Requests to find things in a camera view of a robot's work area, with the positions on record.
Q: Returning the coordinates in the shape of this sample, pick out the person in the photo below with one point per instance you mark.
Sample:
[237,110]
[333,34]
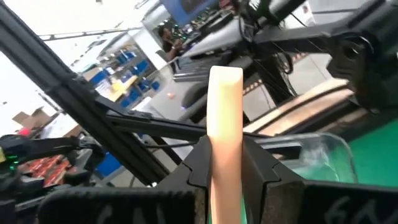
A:
[168,43]

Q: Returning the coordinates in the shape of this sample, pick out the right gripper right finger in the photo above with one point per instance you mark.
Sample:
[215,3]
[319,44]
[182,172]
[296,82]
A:
[295,205]

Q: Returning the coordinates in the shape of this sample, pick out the large blue storage bin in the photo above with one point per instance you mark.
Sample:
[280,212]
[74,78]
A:
[107,165]

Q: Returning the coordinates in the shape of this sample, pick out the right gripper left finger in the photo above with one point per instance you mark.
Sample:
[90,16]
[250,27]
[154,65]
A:
[140,205]

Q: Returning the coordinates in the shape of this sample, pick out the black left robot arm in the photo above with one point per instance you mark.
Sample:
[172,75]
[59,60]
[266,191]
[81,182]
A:
[367,53]

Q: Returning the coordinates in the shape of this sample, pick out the grey laptop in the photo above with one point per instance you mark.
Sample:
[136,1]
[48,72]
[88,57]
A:
[217,37]

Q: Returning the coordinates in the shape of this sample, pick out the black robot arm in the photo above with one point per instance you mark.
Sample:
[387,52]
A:
[37,147]

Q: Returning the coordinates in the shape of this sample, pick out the blue display screen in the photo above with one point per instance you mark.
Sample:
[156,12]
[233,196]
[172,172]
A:
[177,12]

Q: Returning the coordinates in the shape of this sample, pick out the brown cardboard box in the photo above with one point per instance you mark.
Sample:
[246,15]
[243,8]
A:
[31,118]

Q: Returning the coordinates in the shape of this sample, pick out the green table mat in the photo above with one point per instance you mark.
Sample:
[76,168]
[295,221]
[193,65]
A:
[379,155]

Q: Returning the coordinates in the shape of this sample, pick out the clear plastic bin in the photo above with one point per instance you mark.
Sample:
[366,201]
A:
[320,158]

